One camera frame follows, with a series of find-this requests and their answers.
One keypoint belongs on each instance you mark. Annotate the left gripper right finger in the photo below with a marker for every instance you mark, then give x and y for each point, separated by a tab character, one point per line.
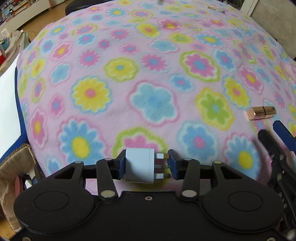
175	164

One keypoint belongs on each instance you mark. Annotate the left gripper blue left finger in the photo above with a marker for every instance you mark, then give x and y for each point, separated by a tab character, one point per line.
119	163

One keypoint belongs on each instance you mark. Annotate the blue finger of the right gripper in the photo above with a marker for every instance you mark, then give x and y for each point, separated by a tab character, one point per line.
284	134

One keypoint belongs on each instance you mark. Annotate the white USB wall charger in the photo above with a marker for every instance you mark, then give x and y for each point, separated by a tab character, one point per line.
140	165

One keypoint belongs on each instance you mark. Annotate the black and gold lipstick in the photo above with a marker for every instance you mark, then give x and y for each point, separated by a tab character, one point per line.
261	112

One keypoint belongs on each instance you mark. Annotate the pink floral fleece blanket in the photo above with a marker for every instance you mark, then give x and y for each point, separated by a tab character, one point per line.
137	74

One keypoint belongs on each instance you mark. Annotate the beige woven basket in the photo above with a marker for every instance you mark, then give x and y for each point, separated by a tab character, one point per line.
20	161

